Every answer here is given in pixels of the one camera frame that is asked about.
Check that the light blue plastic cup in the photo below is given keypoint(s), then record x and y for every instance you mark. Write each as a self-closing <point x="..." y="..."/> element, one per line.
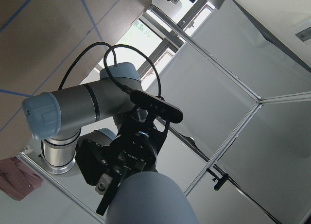
<point x="150" y="198"/>

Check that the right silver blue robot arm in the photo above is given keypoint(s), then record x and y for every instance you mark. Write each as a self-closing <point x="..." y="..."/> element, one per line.
<point x="106" y="127"/>

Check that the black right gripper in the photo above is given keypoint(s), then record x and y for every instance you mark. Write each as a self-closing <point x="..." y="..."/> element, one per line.
<point x="105" y="159"/>

